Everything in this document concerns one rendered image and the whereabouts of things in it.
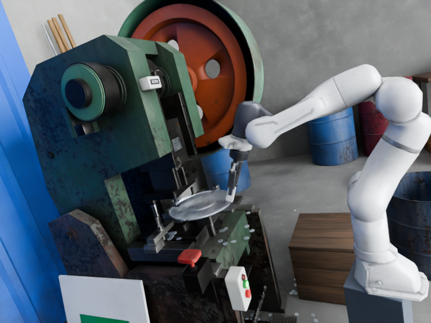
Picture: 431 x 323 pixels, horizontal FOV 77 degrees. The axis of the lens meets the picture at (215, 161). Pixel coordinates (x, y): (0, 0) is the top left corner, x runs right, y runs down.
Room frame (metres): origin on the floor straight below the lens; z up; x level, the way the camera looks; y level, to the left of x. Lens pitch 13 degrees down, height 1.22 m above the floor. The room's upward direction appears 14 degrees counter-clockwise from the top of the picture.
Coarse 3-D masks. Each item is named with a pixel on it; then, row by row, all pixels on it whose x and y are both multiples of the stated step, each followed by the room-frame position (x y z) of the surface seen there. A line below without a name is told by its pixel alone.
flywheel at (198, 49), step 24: (144, 24) 1.53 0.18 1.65; (168, 24) 1.51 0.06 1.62; (192, 24) 1.46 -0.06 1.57; (216, 24) 1.37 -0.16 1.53; (192, 48) 1.47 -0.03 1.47; (216, 48) 1.42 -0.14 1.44; (240, 48) 1.33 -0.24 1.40; (192, 72) 1.47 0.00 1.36; (240, 72) 1.34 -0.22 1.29; (216, 96) 1.44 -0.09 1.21; (240, 96) 1.35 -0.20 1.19; (216, 120) 1.46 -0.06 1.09
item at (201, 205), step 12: (204, 192) 1.27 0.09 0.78; (216, 192) 1.23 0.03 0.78; (180, 204) 1.19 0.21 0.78; (192, 204) 1.14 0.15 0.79; (204, 204) 1.10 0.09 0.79; (216, 204) 1.08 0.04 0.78; (228, 204) 1.04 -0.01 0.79; (180, 216) 1.06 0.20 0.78; (192, 216) 1.03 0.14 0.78; (204, 216) 0.99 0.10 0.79
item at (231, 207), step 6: (234, 198) 1.11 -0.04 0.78; (240, 198) 1.09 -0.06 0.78; (234, 204) 1.04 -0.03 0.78; (222, 210) 1.02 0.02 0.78; (228, 210) 1.00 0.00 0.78; (234, 210) 1.01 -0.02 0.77; (210, 216) 1.07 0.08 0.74; (216, 216) 1.11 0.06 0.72; (198, 222) 1.09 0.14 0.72; (204, 222) 1.08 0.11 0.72; (210, 222) 1.07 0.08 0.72; (216, 222) 1.10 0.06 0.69; (222, 222) 1.13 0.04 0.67; (210, 228) 1.07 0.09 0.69; (216, 228) 1.08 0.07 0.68; (210, 234) 1.07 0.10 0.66; (216, 234) 1.08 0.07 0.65
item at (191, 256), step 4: (184, 252) 0.81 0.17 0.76; (188, 252) 0.81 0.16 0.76; (192, 252) 0.80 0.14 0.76; (196, 252) 0.79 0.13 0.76; (200, 252) 0.79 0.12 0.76; (180, 256) 0.79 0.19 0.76; (184, 256) 0.78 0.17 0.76; (188, 256) 0.78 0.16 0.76; (192, 256) 0.77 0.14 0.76; (196, 256) 0.77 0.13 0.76; (180, 260) 0.77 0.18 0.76; (184, 260) 0.77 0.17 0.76; (188, 260) 0.76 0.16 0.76; (192, 260) 0.76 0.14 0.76; (196, 260) 0.76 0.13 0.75; (192, 264) 0.78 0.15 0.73
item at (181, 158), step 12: (168, 120) 1.15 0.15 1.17; (180, 132) 1.21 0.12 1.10; (180, 144) 1.18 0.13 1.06; (180, 156) 1.16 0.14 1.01; (180, 168) 1.10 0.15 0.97; (192, 168) 1.16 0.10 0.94; (156, 180) 1.13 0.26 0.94; (168, 180) 1.10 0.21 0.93; (180, 180) 1.10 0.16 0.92; (192, 180) 1.14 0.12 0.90
